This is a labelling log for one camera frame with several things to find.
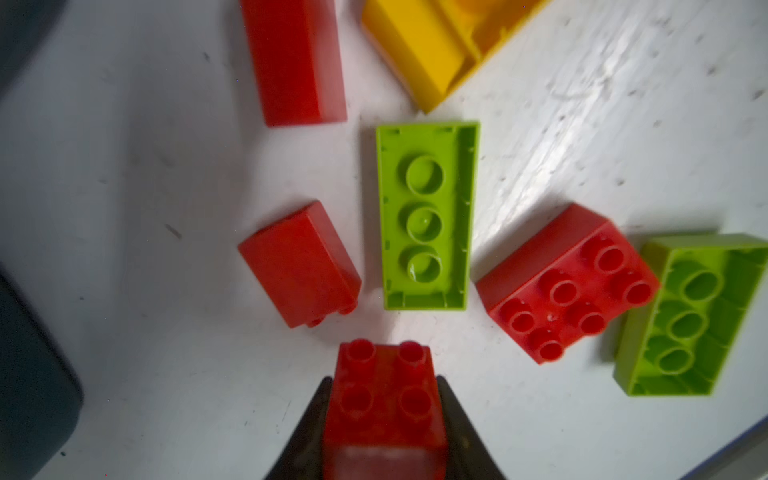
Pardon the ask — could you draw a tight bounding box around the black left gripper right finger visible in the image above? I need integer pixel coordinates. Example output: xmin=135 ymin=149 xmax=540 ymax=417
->
xmin=436 ymin=375 xmax=506 ymax=480

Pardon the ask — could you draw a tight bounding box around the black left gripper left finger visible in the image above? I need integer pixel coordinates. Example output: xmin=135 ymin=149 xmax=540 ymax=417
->
xmin=264 ymin=376 xmax=333 ymax=480

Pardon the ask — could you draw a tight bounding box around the green long lego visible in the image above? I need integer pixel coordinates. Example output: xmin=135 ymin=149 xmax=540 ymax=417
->
xmin=376 ymin=121 xmax=481 ymax=311
xmin=614 ymin=234 xmax=767 ymax=397

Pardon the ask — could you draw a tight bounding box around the small red lego brick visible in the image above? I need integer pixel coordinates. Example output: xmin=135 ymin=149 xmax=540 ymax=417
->
xmin=240 ymin=0 xmax=347 ymax=128

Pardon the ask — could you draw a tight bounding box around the yellow arched lego brick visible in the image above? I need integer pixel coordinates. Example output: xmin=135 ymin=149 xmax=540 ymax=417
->
xmin=361 ymin=0 xmax=548 ymax=113

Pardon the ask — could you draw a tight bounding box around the left dark teal bin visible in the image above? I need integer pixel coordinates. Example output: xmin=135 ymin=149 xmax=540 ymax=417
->
xmin=1 ymin=274 xmax=83 ymax=479

